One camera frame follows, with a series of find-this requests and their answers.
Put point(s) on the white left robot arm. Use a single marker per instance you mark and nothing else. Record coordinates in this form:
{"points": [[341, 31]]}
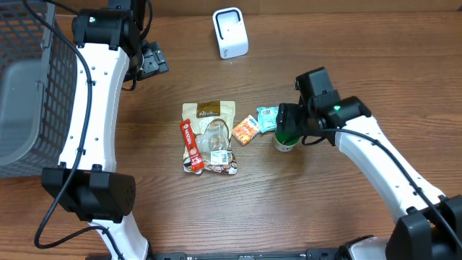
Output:
{"points": [[111, 47]]}

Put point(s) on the red coffee stick sachet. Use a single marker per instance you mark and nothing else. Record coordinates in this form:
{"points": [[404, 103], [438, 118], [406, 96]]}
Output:
{"points": [[197, 163]]}

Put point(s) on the beige nut pouch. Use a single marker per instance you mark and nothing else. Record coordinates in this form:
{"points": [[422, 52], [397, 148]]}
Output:
{"points": [[212, 124]]}

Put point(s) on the white barcode scanner stand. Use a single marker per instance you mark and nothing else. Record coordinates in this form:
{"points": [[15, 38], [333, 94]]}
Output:
{"points": [[231, 33]]}

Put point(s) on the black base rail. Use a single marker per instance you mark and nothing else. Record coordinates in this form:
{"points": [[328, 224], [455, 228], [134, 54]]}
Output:
{"points": [[309, 254]]}

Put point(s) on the green lidded jar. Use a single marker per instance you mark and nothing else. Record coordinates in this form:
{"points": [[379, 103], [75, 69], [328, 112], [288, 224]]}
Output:
{"points": [[284, 142]]}

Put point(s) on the teal snack packet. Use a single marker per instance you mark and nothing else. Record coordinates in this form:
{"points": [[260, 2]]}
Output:
{"points": [[267, 118]]}

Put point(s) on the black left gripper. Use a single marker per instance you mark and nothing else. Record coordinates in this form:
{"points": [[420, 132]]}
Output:
{"points": [[153, 61]]}

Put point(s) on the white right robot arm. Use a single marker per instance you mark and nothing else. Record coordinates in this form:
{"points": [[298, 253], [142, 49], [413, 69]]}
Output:
{"points": [[427, 222]]}

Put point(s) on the grey plastic mesh basket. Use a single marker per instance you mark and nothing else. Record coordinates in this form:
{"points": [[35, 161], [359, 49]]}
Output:
{"points": [[38, 83]]}

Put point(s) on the orange tissue packet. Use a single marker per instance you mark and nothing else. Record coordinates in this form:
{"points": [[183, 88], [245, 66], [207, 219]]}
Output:
{"points": [[246, 130]]}

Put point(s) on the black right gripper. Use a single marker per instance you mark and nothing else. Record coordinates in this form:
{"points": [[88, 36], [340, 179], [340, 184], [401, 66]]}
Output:
{"points": [[287, 120]]}

